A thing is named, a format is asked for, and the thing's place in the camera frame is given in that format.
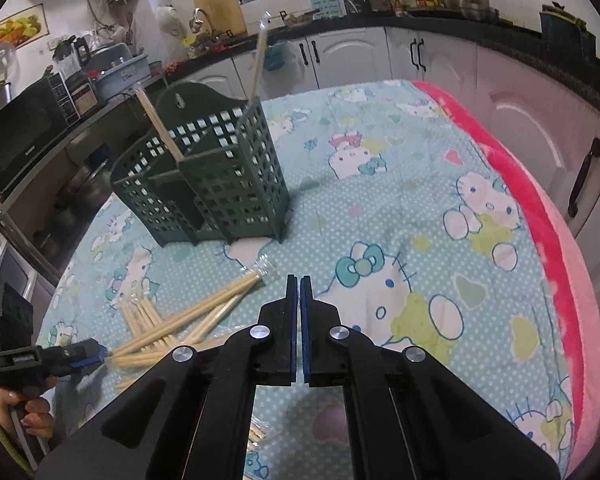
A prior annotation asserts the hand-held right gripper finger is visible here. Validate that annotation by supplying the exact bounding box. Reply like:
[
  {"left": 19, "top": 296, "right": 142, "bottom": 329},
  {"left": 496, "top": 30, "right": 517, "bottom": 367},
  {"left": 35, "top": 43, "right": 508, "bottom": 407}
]
[
  {"left": 300, "top": 275, "right": 562, "bottom": 480},
  {"left": 37, "top": 274, "right": 300, "bottom": 480}
]

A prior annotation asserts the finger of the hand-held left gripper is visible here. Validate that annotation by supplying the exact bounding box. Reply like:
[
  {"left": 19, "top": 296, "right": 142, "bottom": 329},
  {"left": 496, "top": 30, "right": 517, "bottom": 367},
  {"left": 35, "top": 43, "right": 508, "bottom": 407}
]
[{"left": 64, "top": 337, "right": 109, "bottom": 369}]

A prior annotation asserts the bunch of wooden chopsticks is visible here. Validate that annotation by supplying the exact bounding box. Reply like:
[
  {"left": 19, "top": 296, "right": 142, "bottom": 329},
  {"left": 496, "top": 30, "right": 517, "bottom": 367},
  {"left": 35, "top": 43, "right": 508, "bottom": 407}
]
[{"left": 107, "top": 270, "right": 271, "bottom": 456}]

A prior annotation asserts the green plastic utensil holder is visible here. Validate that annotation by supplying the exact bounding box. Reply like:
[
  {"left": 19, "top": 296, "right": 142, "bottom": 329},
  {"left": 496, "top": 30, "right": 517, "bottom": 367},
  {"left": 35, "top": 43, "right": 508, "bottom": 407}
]
[{"left": 111, "top": 84, "right": 291, "bottom": 247}]

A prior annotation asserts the wooden chopstick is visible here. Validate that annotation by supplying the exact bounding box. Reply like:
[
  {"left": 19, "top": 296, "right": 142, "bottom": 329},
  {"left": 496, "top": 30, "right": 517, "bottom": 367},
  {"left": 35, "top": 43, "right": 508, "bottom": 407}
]
[
  {"left": 250, "top": 11, "right": 272, "bottom": 101},
  {"left": 134, "top": 87, "right": 183, "bottom": 162}
]

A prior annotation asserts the person's left hand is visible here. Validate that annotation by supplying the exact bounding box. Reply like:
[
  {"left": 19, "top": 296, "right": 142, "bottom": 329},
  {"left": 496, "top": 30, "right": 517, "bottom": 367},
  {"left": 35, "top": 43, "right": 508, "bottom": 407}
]
[{"left": 0, "top": 379, "right": 59, "bottom": 440}]

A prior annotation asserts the cartoon cat printed blanket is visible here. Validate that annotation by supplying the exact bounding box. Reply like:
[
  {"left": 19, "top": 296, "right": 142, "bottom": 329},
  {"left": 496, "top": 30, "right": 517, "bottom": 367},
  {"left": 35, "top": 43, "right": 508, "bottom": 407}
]
[{"left": 40, "top": 79, "right": 576, "bottom": 480}]

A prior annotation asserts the grey storage shelf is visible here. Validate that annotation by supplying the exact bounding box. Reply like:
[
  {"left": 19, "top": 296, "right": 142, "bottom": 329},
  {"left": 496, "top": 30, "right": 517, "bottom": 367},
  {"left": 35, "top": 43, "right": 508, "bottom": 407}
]
[{"left": 0, "top": 72, "right": 166, "bottom": 286}]

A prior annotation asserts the black microwave oven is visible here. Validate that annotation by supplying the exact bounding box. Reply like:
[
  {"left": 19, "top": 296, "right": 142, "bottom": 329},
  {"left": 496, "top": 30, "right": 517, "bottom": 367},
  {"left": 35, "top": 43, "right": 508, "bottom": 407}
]
[{"left": 0, "top": 72, "right": 79, "bottom": 196}]

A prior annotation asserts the blue hanging bag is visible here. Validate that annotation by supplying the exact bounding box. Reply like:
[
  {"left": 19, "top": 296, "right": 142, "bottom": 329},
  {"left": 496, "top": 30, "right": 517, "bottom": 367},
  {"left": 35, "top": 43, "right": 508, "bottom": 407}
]
[{"left": 262, "top": 40, "right": 288, "bottom": 72}]

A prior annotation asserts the white kitchen cabinet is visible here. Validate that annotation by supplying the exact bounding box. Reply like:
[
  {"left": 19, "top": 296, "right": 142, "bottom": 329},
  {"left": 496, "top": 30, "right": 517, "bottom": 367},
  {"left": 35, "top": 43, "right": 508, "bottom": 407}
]
[{"left": 167, "top": 25, "right": 600, "bottom": 311}]

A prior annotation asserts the blue dish drainer box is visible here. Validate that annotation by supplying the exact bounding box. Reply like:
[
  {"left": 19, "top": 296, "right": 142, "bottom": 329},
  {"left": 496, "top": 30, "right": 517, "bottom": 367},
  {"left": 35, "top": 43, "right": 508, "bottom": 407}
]
[{"left": 94, "top": 42, "right": 151, "bottom": 101}]

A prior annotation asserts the black blender jug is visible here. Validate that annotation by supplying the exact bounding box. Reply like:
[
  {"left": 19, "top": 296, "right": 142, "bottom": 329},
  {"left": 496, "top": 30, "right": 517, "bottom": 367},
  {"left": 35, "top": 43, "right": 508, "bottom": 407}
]
[{"left": 54, "top": 35, "right": 92, "bottom": 78}]

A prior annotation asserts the blue knife block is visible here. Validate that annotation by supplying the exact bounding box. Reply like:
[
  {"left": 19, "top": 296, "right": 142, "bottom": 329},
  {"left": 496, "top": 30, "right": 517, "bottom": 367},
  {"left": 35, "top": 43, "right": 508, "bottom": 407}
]
[{"left": 307, "top": 0, "right": 345, "bottom": 20}]

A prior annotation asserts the steel kitchen faucet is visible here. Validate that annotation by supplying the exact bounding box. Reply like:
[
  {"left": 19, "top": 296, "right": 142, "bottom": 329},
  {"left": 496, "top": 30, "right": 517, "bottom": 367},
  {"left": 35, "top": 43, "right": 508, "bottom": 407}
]
[{"left": 189, "top": 7, "right": 221, "bottom": 43}]

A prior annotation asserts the wooden cutting board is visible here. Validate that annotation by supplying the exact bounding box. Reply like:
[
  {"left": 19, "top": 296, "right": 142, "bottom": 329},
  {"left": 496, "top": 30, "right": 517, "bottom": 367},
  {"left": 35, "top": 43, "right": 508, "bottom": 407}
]
[{"left": 193, "top": 0, "right": 248, "bottom": 36}]

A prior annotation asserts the white electric kettle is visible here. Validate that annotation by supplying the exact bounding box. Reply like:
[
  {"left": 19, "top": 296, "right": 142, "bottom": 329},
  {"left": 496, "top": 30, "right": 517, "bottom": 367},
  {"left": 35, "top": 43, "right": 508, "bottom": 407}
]
[{"left": 156, "top": 4, "right": 188, "bottom": 41}]

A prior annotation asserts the black kitchen countertop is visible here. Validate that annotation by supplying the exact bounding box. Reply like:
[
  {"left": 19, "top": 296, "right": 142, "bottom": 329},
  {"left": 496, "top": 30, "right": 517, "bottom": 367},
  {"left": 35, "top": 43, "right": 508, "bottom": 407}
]
[{"left": 165, "top": 7, "right": 600, "bottom": 126}]

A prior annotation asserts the dark blue pot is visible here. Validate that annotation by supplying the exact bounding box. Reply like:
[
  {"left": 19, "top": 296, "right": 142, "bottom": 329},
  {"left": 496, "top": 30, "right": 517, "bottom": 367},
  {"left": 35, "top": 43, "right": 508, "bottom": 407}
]
[{"left": 539, "top": 4, "right": 598, "bottom": 61}]

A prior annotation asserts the fruit wall poster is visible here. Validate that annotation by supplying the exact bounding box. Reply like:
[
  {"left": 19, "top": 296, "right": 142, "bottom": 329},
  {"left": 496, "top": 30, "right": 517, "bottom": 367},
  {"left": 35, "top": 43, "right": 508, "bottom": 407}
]
[{"left": 0, "top": 4, "right": 46, "bottom": 48}]

